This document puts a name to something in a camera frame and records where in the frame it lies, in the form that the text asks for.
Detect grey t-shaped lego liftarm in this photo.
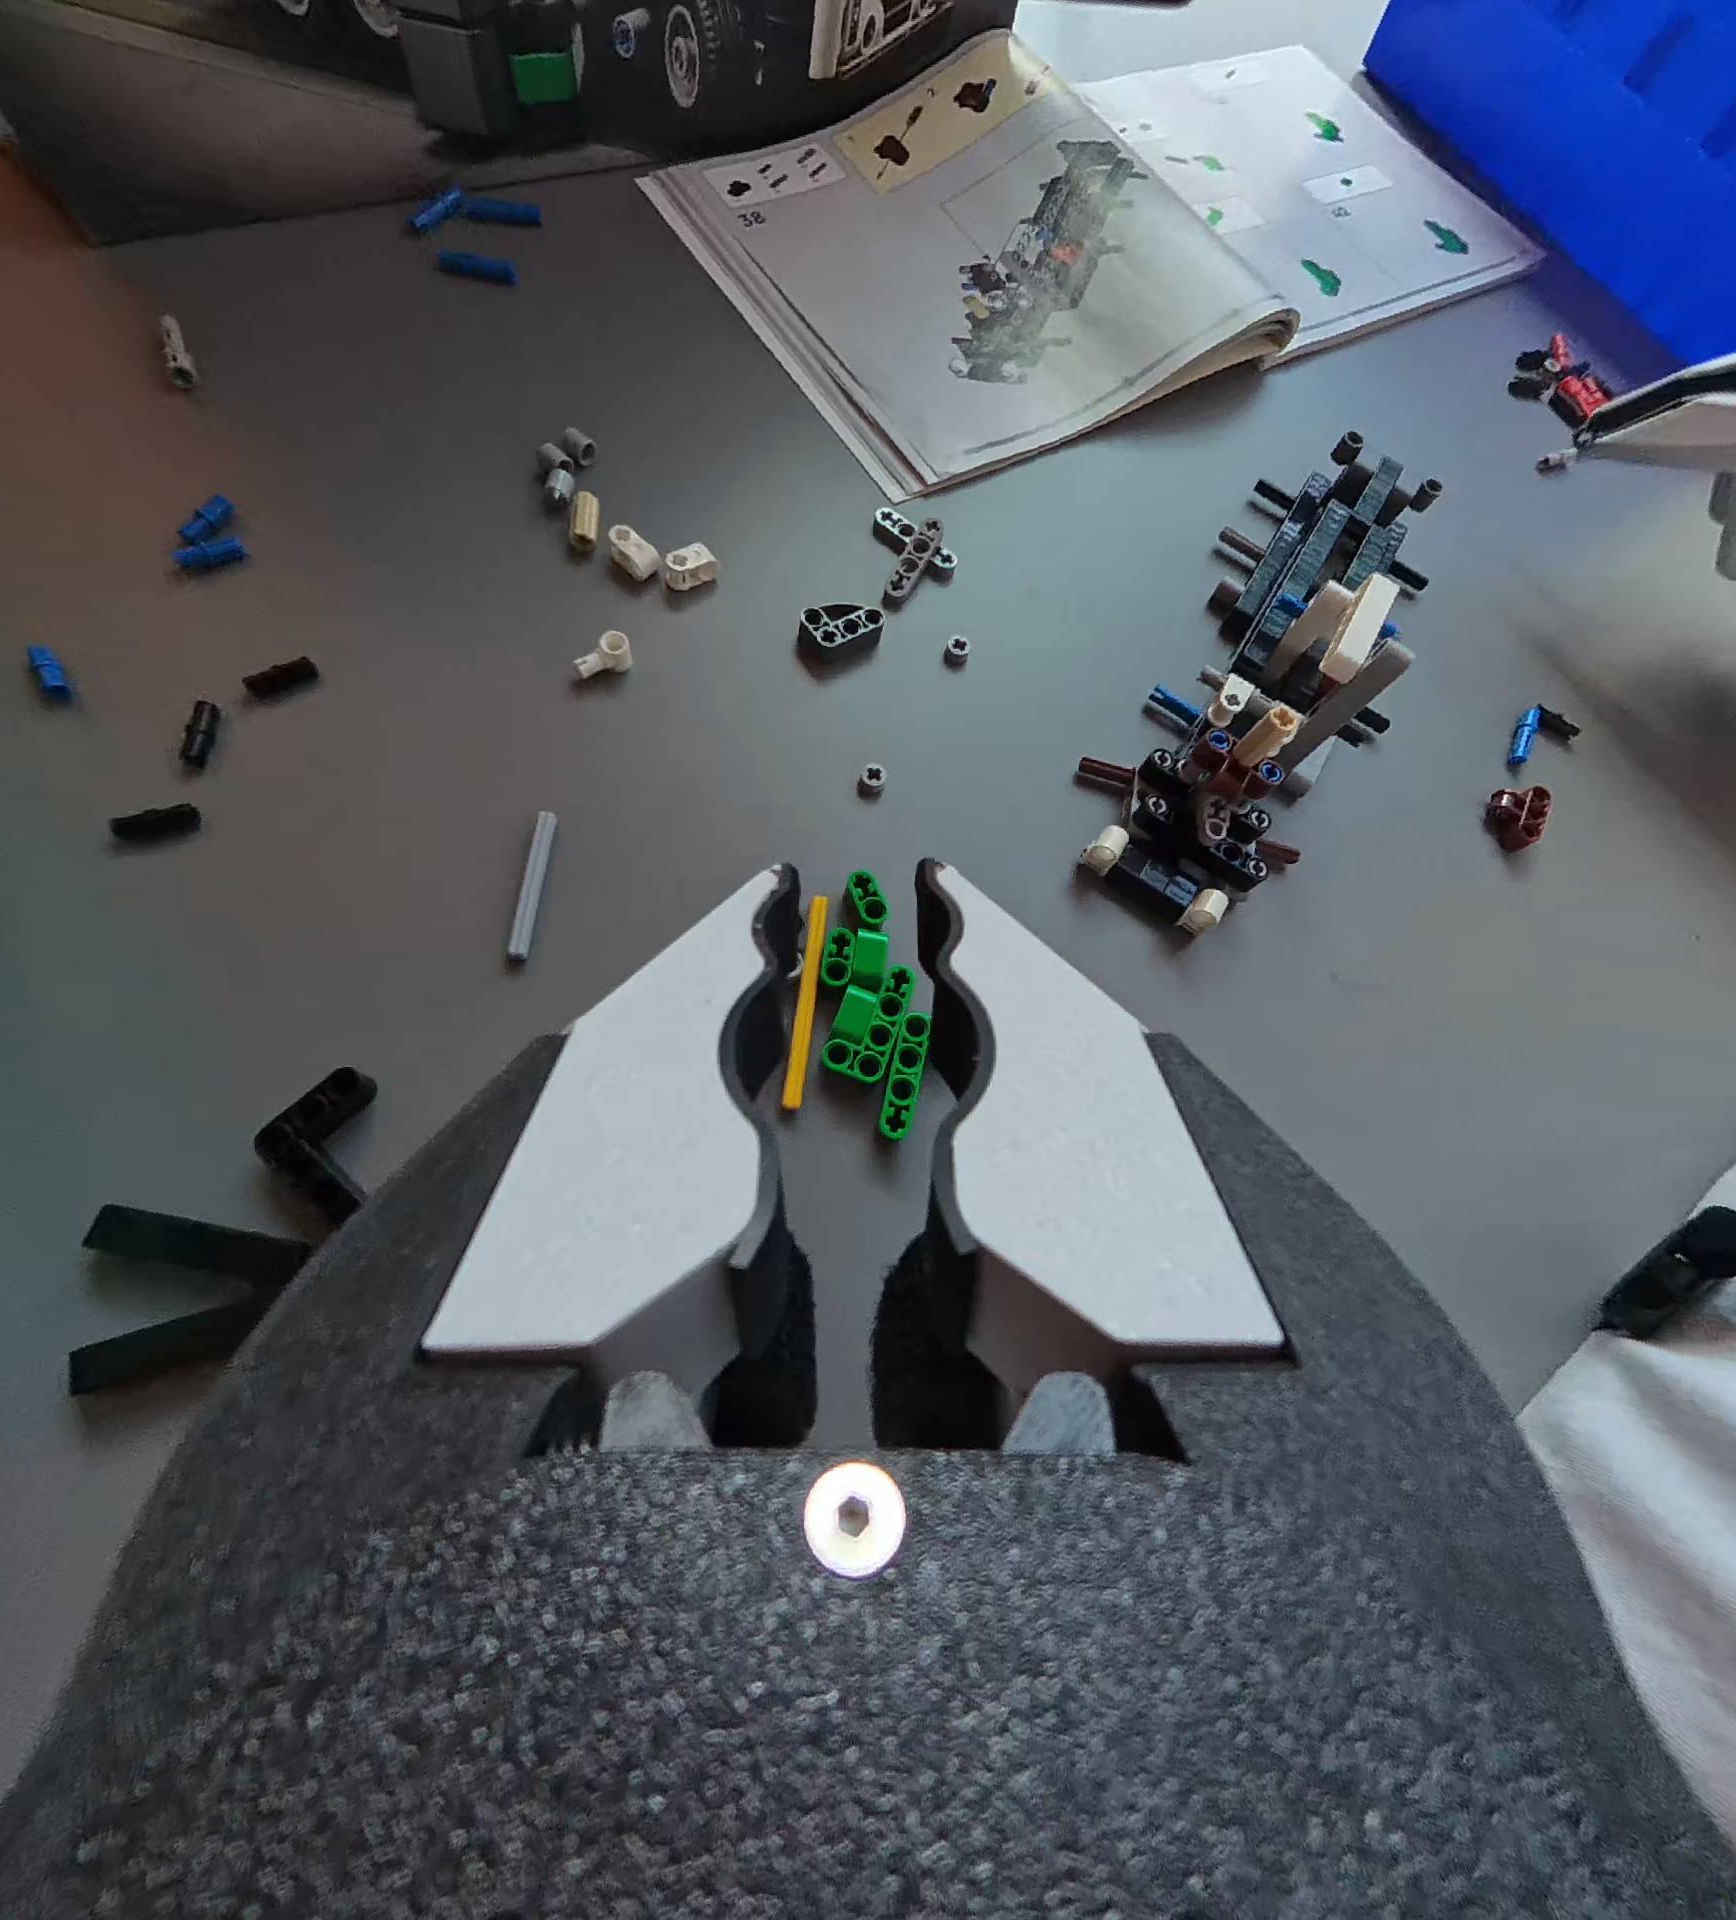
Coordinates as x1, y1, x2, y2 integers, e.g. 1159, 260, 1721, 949
874, 505, 962, 613

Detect blue plastic bin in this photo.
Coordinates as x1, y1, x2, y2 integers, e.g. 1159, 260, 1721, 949
1359, 0, 1736, 372

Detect black lego set box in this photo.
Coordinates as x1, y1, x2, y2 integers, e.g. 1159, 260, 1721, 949
394, 0, 1023, 157

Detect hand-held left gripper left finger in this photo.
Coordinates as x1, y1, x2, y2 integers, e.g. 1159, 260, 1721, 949
417, 863, 820, 1453

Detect red and black lego pieces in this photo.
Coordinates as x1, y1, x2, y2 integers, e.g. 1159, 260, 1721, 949
1503, 330, 1616, 433

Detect pile of green lego pieces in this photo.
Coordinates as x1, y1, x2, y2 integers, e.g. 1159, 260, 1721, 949
817, 871, 933, 1145

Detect black lego chassis assembly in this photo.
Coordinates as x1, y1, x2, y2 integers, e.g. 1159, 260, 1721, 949
1074, 431, 1444, 943

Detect long grey lego axle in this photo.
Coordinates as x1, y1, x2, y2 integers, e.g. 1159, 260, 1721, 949
503, 811, 561, 967

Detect person's white clothing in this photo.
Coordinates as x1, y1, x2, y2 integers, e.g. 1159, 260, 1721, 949
1516, 1076, 1736, 1920

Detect yellow lego axle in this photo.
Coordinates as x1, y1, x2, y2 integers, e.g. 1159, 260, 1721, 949
777, 894, 831, 1114

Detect black l-shaped lego liftarm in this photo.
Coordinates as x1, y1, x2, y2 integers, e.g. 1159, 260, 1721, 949
250, 1067, 379, 1226

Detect black lego beam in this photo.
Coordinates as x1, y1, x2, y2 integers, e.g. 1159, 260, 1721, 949
65, 1297, 274, 1399

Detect black strap with buckle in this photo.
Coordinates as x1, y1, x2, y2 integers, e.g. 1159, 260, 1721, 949
1594, 1207, 1736, 1341

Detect lego instruction booklet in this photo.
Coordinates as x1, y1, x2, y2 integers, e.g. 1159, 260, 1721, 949
633, 31, 1547, 506

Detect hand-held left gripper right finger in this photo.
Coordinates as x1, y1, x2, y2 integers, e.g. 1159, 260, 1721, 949
871, 859, 1290, 1455

